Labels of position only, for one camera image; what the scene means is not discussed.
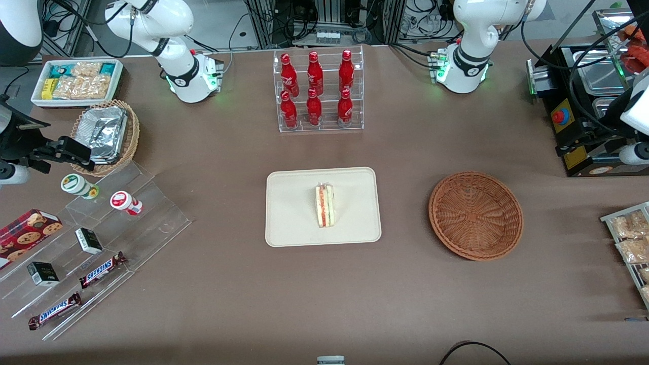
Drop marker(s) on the large round brown wicker basket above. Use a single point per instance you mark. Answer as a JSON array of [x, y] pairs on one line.
[[476, 218]]

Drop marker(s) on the small black box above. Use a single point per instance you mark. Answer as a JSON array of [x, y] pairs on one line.
[[89, 241], [43, 274]]

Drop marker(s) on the yellow snack packet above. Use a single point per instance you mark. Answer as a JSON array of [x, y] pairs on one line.
[[49, 88]]

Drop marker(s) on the brown Snickers bar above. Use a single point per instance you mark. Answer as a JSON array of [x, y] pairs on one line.
[[101, 270], [55, 311]]

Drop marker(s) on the red cola bottle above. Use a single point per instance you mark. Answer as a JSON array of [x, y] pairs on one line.
[[345, 110], [315, 75], [289, 76], [289, 112], [346, 73], [314, 110]]

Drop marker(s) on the red sausage skewer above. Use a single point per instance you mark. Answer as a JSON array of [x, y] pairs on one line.
[[636, 60], [636, 32]]

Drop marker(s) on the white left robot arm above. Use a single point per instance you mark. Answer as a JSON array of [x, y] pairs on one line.
[[471, 30]]

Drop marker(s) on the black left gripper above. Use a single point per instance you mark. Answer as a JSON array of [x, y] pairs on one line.
[[601, 133]]

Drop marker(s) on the teal snack packet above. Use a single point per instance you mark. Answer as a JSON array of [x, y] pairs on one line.
[[107, 68], [60, 70]]

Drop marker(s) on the aluminium frame rack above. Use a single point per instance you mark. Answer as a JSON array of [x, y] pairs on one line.
[[263, 23]]

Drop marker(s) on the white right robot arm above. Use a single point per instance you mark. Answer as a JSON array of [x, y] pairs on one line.
[[175, 76]]

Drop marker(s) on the green lid yogurt cup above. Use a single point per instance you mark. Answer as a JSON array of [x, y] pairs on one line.
[[76, 183]]

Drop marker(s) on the beige rectangular tray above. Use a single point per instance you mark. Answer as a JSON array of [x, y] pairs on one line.
[[289, 213]]

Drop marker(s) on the large clear cracker bag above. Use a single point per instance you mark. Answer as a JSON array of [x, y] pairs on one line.
[[83, 87]]

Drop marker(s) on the steel food pan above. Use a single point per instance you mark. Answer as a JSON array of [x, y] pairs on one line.
[[601, 76], [603, 107]]

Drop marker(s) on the white rectangular snack bin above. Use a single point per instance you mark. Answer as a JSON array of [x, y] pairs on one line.
[[36, 96]]

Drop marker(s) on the black food warmer machine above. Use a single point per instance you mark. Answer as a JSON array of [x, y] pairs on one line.
[[603, 171]]

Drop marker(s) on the silver foil tray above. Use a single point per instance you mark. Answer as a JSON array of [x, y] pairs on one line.
[[104, 132]]

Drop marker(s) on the small tan wicker basket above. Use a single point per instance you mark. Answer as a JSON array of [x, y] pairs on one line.
[[133, 134]]

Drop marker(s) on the clear bag of fried snacks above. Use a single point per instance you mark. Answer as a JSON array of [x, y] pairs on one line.
[[628, 225], [634, 251], [645, 275], [646, 293]]

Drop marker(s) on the clear acrylic stepped display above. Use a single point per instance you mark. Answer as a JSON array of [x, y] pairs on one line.
[[152, 223]]

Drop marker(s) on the clear acrylic bottle rack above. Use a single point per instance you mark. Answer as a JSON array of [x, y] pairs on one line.
[[329, 126]]

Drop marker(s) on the triangular sandwich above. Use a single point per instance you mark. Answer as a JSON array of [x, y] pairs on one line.
[[325, 205]]

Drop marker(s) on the small clear cracker bag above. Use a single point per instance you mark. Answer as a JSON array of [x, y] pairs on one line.
[[86, 69]]

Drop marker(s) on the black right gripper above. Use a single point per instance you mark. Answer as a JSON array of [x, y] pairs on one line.
[[20, 142]]

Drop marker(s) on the red lid yogurt cup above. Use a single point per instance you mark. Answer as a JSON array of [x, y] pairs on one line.
[[121, 201]]

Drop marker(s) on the red cookie box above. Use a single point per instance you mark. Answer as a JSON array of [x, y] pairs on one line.
[[25, 235]]

